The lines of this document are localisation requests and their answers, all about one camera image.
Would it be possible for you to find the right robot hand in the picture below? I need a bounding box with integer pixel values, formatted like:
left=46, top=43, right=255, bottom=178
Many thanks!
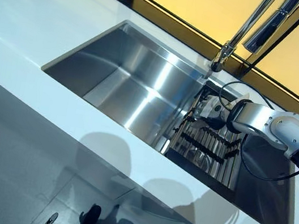
left=192, top=90, right=238, bottom=132

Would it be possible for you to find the cream ceramic plate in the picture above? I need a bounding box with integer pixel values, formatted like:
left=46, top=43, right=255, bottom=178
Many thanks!
left=192, top=87, right=253, bottom=138

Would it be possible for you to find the black dish drying rack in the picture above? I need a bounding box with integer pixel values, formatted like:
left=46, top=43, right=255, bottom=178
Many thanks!
left=160, top=75, right=254, bottom=191

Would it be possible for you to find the chrome kitchen faucet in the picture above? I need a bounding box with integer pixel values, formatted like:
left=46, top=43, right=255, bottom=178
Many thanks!
left=208, top=0, right=299, bottom=85

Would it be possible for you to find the stainless steel sink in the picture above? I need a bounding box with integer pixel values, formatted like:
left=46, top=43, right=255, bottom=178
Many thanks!
left=20, top=7, right=299, bottom=224

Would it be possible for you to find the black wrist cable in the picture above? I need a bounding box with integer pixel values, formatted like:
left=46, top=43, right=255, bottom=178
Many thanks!
left=204, top=77, right=299, bottom=187

